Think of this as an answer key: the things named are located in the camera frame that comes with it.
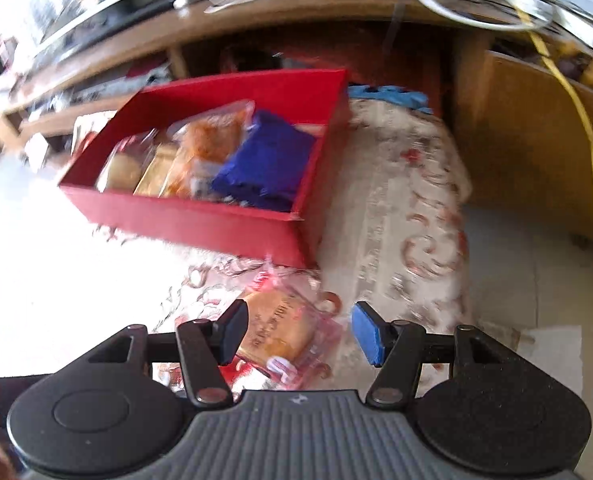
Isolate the brown cardboard box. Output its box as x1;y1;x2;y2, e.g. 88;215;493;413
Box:
451;42;593;254

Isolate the beige pastry packet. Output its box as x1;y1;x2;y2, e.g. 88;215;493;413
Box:
133;141;180;197

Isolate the blue snack packet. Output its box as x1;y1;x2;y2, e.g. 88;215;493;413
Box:
210;109;318;214

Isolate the red cardboard box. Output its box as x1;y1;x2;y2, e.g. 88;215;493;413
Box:
59;69;351;269

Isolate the orange clear snack packet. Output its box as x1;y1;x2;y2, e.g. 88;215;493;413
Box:
163;101;256;197

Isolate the television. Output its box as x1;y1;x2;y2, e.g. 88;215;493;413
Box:
6;0;217;51

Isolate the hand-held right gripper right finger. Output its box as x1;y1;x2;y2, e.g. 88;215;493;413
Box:
351;302;522;409

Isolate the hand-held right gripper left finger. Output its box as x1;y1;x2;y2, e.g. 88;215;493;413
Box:
86;300;250;407

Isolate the wooden TV stand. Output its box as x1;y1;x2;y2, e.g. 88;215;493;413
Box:
0;0;477;126

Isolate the blue cloth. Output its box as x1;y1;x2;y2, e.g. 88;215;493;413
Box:
348;85;433;114

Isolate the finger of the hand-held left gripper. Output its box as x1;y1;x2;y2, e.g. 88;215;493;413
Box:
0;373;51;429

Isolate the white steamed cake packet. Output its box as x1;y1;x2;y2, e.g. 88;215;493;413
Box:
95;136;148;194

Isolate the clear round cake packet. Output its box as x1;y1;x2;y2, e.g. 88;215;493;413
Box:
221;269;346;392

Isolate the white coiled cable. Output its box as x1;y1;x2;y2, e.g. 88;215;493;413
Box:
411;0;553;32

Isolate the yellow cable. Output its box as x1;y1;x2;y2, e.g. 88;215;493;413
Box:
427;0;593;257

